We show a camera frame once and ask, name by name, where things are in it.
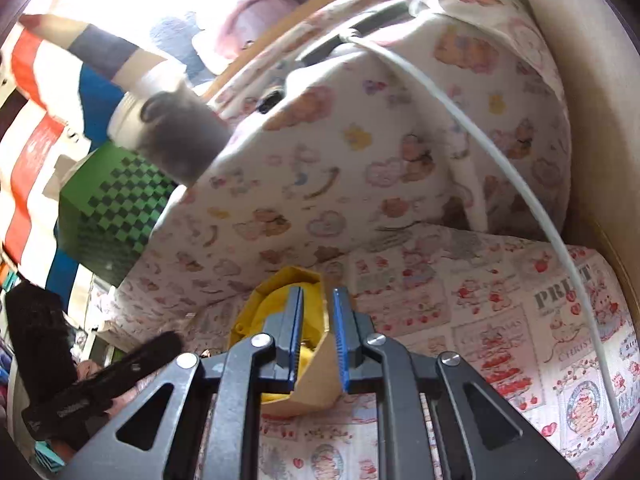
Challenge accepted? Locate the yellow cloth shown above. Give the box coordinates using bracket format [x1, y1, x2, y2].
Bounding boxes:
[247, 282, 326, 403]

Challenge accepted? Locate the striped rolled tube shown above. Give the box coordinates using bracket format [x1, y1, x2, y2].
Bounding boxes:
[19, 12, 187, 92]

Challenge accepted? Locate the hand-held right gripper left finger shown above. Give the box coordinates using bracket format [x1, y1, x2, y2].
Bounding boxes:
[60, 285, 306, 480]

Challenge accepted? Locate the dark cloth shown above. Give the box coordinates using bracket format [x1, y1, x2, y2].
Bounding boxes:
[149, 14, 218, 87]

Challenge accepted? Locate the small black object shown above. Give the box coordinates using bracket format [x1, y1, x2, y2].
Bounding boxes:
[257, 87, 287, 114]

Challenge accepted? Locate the white cable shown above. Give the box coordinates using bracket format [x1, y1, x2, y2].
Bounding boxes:
[344, 30, 627, 442]

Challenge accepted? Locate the clear plastic jar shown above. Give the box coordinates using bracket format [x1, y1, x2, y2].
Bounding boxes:
[106, 67, 234, 187]

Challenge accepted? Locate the dark grey flat bar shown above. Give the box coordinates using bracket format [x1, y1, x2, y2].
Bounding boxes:
[299, 0, 417, 67]

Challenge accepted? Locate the pink fabric bundle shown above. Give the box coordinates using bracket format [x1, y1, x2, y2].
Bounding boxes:
[215, 0, 327, 75]

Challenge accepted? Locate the green checkered tissue box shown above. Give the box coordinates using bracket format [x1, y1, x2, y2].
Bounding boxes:
[57, 141, 190, 287]

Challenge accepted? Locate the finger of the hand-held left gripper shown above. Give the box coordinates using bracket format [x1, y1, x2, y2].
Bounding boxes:
[75, 331, 184, 401]

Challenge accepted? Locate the printed tablecloth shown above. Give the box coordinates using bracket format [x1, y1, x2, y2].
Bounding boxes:
[97, 224, 637, 480]

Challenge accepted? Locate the yellow octagonal jewelry box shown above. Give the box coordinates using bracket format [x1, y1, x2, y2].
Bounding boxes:
[227, 266, 352, 418]

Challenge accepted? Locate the bear print cloth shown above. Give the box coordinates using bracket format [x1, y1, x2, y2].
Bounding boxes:
[111, 0, 575, 313]

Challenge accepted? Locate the striped curtain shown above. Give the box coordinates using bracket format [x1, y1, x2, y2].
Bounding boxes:
[0, 15, 173, 311]

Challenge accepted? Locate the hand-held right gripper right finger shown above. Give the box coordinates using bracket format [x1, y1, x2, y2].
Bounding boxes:
[333, 287, 577, 480]

